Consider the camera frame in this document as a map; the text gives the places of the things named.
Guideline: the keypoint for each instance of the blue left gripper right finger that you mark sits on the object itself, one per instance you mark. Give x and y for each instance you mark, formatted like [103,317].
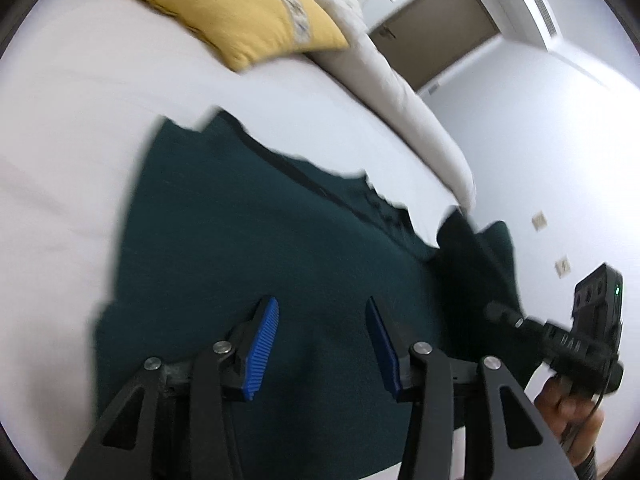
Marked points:
[391,350]

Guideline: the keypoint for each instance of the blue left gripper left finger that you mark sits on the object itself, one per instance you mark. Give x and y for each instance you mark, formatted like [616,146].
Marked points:
[255,345]

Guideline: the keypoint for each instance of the dark green garment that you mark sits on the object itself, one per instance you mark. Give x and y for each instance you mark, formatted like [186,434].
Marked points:
[217,221]

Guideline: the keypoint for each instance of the right hand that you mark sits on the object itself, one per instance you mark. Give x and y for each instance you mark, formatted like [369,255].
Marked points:
[560,410]

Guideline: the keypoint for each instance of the beige duvet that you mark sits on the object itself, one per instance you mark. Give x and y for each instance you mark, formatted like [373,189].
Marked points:
[364,71]

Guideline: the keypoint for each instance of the brown door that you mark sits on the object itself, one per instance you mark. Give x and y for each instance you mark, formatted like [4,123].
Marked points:
[426,37]

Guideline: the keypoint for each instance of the white bed sheet mattress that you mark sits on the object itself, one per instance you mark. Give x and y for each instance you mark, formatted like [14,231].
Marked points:
[83,85]

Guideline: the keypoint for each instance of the yellow decorative pillow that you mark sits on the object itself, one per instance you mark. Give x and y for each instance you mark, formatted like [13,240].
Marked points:
[246,32]

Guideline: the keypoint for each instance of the lower beige wall socket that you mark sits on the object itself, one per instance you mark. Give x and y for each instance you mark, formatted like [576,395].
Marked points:
[562,267]

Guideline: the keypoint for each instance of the beige wall socket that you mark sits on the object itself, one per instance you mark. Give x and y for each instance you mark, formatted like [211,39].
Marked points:
[539,221]
[562,267]

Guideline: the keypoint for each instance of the upper beige wall socket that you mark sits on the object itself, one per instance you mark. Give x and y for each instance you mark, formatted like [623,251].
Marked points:
[539,221]

